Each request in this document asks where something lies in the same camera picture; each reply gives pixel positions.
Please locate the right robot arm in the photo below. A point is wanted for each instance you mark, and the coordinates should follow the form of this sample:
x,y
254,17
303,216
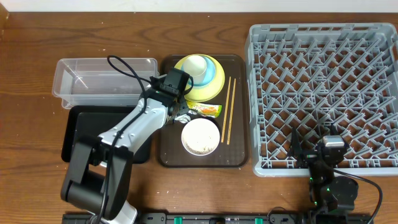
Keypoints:
x,y
333,196

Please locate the black waste tray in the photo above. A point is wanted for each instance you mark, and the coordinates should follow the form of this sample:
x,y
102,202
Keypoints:
x,y
90,121

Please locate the white bowl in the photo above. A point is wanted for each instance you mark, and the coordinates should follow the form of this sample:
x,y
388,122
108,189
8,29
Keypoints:
x,y
200,137

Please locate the right wooden chopstick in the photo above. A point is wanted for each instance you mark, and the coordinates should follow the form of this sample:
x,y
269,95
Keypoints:
x,y
231,112

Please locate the dark brown serving tray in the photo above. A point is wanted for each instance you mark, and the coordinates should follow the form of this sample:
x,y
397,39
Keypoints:
x,y
170,151

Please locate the left wooden chopstick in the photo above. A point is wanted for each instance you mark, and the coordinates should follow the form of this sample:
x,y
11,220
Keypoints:
x,y
226,110

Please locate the wooden chopstick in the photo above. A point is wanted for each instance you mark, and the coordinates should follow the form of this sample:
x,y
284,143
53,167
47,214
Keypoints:
x,y
231,112
226,110

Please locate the light blue bowl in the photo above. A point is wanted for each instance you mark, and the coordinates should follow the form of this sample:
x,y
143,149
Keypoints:
x,y
209,74

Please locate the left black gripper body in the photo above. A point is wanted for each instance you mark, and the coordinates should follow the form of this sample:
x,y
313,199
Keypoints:
x,y
181,102

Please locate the clear plastic bin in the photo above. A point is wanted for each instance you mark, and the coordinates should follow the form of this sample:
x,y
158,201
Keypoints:
x,y
92,81

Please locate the grey plastic dishwasher rack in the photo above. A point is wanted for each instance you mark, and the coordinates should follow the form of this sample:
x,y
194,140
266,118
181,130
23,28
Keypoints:
x,y
309,77

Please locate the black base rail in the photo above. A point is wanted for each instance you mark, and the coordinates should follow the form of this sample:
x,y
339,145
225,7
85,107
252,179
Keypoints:
x,y
163,218

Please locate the yellow plate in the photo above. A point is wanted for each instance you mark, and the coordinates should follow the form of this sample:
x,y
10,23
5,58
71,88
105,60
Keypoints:
x,y
209,91

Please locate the white cup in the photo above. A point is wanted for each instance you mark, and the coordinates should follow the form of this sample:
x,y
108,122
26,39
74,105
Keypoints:
x,y
195,66

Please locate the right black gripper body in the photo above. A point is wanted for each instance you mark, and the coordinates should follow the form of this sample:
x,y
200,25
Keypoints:
x,y
307,158

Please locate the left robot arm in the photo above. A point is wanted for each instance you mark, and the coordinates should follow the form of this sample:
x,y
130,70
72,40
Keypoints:
x,y
99,168

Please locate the white tissue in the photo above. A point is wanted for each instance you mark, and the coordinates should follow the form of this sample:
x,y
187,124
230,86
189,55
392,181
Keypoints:
x,y
185,118

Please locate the green orange snack wrapper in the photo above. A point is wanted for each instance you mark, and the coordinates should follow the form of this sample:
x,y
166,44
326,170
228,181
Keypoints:
x,y
204,109

